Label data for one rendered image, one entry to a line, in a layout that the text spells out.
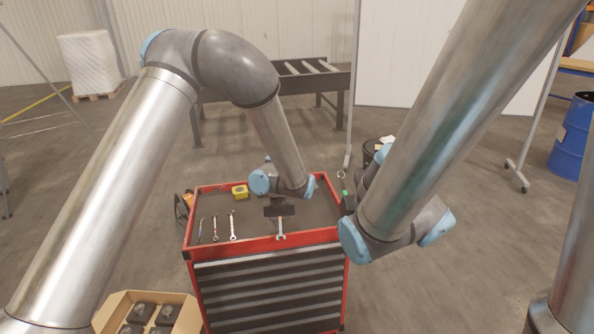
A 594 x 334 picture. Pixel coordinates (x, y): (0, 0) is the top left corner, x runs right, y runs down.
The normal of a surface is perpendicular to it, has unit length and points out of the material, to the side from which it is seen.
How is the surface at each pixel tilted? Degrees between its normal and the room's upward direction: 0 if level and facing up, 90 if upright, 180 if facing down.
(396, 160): 88
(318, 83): 90
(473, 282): 0
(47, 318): 57
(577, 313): 92
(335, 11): 90
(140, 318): 0
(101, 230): 67
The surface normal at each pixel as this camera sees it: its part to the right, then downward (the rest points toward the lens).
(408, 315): -0.02, -0.89
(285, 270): 0.18, 0.44
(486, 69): -0.51, 0.58
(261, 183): -0.42, 0.25
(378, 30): -0.25, 0.45
